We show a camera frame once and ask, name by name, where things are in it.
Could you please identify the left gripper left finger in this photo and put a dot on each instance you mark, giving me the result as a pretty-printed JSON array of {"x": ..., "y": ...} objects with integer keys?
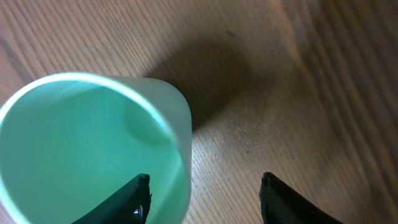
[{"x": 128, "y": 205}]

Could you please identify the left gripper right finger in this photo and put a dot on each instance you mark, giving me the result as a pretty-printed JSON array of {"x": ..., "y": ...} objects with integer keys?
[{"x": 281, "y": 204}]

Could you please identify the mint green cup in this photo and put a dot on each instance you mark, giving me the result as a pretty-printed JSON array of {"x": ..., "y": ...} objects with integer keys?
[{"x": 70, "y": 141}]

